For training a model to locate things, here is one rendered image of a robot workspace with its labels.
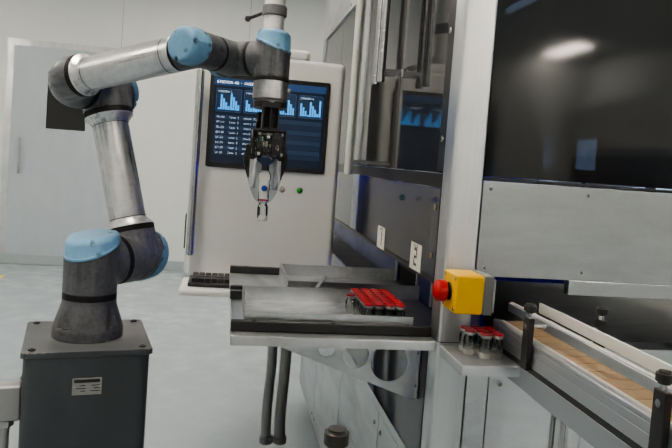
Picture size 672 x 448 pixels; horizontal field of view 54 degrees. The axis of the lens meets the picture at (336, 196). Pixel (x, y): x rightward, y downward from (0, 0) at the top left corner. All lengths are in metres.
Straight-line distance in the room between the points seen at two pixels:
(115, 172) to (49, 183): 5.34
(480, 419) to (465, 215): 0.41
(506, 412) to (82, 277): 0.93
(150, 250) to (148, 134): 5.22
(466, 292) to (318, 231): 1.11
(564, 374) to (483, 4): 0.69
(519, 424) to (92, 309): 0.93
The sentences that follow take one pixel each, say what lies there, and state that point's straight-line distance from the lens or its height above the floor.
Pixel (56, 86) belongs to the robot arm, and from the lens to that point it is 1.62.
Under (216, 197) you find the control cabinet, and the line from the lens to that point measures 2.24.
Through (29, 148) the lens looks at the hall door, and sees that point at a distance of 7.03.
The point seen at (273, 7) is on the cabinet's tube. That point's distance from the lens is 2.34.
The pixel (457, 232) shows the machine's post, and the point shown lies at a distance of 1.30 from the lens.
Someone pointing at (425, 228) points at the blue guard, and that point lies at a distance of 1.43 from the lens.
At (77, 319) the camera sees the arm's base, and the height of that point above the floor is 0.84.
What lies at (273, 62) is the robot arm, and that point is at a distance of 1.42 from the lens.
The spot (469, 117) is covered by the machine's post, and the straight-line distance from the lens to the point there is 1.30.
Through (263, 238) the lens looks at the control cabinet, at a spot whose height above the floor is 0.94.
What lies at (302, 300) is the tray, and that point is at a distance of 1.59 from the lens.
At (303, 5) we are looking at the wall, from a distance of 6.99.
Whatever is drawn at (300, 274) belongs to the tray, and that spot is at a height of 0.89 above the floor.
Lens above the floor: 1.22
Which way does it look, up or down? 3 degrees down
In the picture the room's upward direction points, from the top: 4 degrees clockwise
